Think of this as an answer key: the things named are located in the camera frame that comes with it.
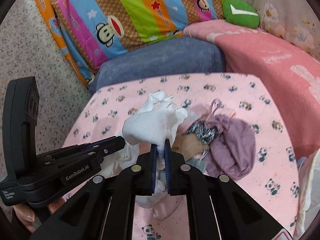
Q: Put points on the purple cloth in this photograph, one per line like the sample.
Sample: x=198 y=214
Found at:
x=232 y=147

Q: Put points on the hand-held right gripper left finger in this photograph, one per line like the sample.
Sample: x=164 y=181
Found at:
x=154 y=163

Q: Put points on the white wet wipe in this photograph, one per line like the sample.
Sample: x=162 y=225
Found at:
x=120 y=161

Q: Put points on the orange print pillow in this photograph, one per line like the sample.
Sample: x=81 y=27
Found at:
x=46 y=7

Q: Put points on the person's left hand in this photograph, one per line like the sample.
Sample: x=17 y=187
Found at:
x=25 y=216

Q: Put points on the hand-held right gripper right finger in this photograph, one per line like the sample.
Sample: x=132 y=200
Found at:
x=167 y=165

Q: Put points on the colourful monkey print quilt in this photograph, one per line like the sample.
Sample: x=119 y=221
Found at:
x=130 y=12

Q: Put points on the pink blanket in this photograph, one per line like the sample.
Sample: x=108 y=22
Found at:
x=270 y=70

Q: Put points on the green cushion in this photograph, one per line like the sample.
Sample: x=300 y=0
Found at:
x=240 y=15

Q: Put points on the black and white striped cloth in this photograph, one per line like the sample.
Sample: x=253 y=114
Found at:
x=200 y=131

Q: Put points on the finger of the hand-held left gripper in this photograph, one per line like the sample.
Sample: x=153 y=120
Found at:
x=110 y=148
x=98 y=143

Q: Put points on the white plastic bag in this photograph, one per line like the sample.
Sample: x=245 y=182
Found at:
x=308 y=195

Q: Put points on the grey packet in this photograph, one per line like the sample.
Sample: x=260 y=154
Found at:
x=196 y=165

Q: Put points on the blue velvet cushion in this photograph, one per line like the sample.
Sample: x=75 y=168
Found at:
x=160 y=57

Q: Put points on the tan cloth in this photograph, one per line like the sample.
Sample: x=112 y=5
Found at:
x=188 y=146

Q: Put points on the floral cloth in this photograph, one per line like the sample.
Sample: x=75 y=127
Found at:
x=282 y=7

